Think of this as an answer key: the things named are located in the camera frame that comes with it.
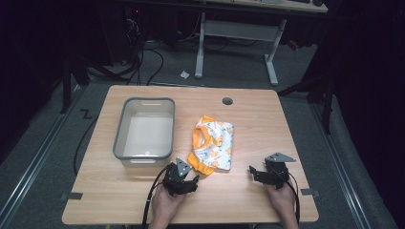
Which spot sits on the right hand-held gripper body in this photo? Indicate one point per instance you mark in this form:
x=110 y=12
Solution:
x=275 y=171

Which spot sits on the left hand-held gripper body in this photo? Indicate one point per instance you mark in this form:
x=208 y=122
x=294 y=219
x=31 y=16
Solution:
x=176 y=178

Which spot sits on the orange patterned baby garment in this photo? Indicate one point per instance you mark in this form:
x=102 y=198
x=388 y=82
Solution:
x=212 y=144

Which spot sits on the white plastic bin grey rim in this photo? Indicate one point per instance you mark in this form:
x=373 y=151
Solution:
x=146 y=132

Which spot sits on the person's left hand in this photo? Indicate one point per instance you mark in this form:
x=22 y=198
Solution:
x=165 y=203

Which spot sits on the person's right hand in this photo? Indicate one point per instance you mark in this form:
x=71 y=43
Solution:
x=281 y=199

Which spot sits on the black metal stand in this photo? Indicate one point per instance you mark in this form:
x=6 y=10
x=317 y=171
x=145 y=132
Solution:
x=318 y=89

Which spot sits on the crumpled white paper scrap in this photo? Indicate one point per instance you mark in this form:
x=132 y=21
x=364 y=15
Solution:
x=184 y=74

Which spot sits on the white metal desk frame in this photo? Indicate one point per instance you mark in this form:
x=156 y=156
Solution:
x=237 y=41

